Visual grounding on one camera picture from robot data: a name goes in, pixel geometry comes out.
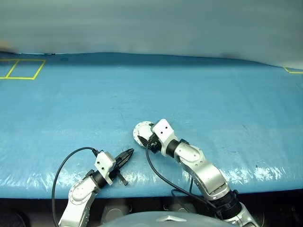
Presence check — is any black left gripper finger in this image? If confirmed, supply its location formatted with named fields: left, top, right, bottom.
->
left=115, top=148, right=133, bottom=164
left=118, top=149, right=135, bottom=170

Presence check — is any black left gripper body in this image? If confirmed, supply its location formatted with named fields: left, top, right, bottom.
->
left=110, top=158, right=129, bottom=187

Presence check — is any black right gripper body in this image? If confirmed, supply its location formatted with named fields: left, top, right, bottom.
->
left=146, top=133, right=162, bottom=155

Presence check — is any silver motor lid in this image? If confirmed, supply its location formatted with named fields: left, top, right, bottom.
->
left=133, top=120, right=157, bottom=149

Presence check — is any dark rounded shape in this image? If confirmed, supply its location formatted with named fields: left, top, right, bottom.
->
left=102, top=204, right=131, bottom=222

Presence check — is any grey robot torso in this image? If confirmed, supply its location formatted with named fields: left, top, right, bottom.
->
left=98, top=210, right=221, bottom=227

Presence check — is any blue foam table cover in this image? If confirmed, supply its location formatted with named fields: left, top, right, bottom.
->
left=0, top=51, right=303, bottom=200

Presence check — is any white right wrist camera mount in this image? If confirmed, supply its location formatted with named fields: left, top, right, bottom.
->
left=151, top=119, right=179, bottom=155

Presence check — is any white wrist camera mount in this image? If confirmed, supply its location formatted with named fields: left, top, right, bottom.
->
left=151, top=119, right=179, bottom=155
left=94, top=151, right=117, bottom=186

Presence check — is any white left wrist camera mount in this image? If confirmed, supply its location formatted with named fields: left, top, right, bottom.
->
left=94, top=151, right=117, bottom=186

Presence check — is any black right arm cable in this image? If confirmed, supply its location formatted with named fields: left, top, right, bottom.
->
left=145, top=141, right=239, bottom=216

